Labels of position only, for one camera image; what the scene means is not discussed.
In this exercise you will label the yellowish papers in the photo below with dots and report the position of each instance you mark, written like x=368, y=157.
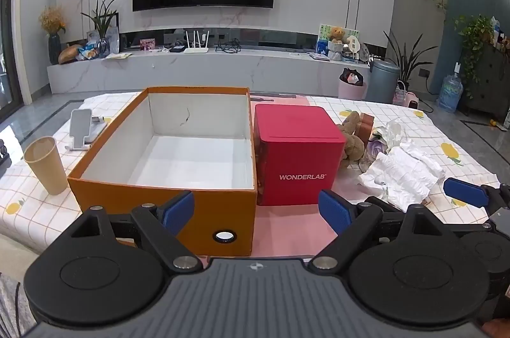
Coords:
x=119, y=55

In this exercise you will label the teddy bear bouquet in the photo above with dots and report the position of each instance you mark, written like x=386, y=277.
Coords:
x=336, y=43

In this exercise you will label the grey trash can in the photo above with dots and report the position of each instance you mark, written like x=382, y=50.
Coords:
x=382, y=83

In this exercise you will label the orange cardboard box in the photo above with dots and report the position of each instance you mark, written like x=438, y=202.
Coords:
x=111, y=190

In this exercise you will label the white router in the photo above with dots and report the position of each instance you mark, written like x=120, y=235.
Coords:
x=196, y=50

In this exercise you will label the pink waste bin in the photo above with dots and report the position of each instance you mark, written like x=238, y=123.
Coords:
x=352, y=91

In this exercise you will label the brown plush toy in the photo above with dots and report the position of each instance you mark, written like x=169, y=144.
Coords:
x=352, y=147

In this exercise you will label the small pink photo frame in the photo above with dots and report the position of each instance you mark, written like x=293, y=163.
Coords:
x=147, y=44

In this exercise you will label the blue water bottle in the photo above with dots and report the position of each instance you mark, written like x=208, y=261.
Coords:
x=450, y=91

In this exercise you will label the blue and white snack bags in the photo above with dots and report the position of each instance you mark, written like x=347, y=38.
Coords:
x=89, y=51

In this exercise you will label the long-leaf floor plant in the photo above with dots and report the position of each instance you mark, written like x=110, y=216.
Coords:
x=406, y=59

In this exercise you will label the beige cup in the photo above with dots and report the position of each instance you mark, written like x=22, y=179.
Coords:
x=48, y=170

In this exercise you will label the green plant in glass vase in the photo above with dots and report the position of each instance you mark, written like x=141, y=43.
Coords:
x=102, y=23

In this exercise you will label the red box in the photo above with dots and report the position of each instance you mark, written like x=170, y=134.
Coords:
x=299, y=162

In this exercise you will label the dark cabinet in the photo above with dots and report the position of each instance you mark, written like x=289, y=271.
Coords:
x=490, y=83

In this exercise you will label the dark vase with yellow flowers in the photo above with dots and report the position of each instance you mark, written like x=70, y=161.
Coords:
x=54, y=47

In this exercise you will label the brown bread loaf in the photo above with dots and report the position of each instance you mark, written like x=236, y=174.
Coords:
x=71, y=53

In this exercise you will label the grey phone stand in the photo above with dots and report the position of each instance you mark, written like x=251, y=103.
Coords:
x=81, y=127

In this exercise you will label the white marble television cabinet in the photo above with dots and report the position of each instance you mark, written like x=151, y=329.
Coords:
x=239, y=71

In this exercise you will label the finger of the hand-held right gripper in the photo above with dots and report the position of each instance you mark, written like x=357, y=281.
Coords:
x=380, y=204
x=466, y=192

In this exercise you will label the white cloth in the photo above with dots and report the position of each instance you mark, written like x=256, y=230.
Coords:
x=402, y=170

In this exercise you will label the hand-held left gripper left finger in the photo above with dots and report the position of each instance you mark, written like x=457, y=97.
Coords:
x=177, y=208

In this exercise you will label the glass balcony door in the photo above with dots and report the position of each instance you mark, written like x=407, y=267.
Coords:
x=6, y=43

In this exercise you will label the clear plastic bag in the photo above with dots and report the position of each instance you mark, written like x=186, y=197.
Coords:
x=392, y=133

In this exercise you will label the pink heater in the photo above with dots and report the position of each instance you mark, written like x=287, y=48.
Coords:
x=410, y=101

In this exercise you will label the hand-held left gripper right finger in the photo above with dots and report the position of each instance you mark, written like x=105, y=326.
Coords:
x=334, y=210

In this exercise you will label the trailing green cabinet plant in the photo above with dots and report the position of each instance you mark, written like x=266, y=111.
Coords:
x=476, y=31

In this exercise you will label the grey patterned cloth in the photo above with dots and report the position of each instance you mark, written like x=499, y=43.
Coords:
x=10, y=306

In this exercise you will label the printed green picture board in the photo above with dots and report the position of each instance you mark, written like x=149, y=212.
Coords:
x=323, y=33

